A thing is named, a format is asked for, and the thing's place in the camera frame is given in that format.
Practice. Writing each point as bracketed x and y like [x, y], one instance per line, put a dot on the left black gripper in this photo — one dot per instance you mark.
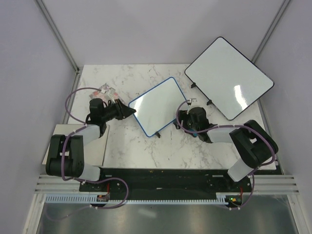
[122, 110]

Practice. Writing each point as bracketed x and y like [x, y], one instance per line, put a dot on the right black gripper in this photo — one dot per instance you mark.
[183, 115]

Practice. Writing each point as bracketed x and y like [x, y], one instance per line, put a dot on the small blue-framed whiteboard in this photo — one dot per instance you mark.
[156, 108]

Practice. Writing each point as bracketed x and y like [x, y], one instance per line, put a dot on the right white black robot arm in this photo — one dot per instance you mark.
[255, 147]

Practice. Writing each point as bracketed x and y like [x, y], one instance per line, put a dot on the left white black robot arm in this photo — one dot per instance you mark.
[66, 152]

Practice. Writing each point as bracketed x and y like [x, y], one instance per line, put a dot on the large black-framed whiteboard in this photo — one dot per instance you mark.
[228, 78]

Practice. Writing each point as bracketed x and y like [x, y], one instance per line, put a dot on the colourful patterned packet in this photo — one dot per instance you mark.
[97, 94]

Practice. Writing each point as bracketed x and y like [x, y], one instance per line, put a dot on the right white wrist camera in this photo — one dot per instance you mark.
[192, 102]

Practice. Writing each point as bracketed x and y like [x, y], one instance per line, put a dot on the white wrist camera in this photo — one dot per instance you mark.
[107, 95]
[192, 102]

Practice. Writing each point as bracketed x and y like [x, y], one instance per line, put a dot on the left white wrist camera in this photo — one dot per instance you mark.
[107, 95]

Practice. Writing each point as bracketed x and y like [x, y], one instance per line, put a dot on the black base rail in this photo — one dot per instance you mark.
[165, 183]

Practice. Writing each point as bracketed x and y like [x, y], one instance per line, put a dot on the white slotted cable duct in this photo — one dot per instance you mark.
[104, 199]

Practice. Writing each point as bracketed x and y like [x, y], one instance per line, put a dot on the aluminium slotted rail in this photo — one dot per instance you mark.
[264, 185]

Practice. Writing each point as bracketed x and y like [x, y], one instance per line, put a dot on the left aluminium corner post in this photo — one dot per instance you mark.
[52, 25]

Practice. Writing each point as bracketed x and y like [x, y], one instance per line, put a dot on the aluminium corner post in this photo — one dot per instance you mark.
[271, 29]
[52, 25]

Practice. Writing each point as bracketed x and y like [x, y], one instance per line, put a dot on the right aluminium corner post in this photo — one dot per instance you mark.
[271, 29]

